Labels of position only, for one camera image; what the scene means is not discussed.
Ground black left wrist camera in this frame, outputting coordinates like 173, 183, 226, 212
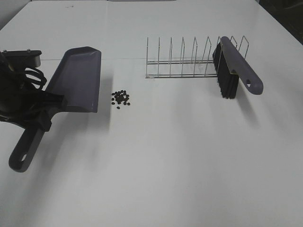
0, 49, 42, 68

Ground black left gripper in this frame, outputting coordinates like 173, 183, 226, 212
0, 91, 65, 132

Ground metal wire dish rack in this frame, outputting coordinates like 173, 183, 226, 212
145, 36, 246, 79

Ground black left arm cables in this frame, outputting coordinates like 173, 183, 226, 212
20, 67, 49, 92

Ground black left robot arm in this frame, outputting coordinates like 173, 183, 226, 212
0, 50, 65, 131

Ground pile of coffee beans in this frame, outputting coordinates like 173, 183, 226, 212
111, 90, 131, 110

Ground grey hand brush black bristles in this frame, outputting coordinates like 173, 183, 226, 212
213, 36, 264, 99

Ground grey plastic dustpan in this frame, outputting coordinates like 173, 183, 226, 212
9, 46, 101, 173

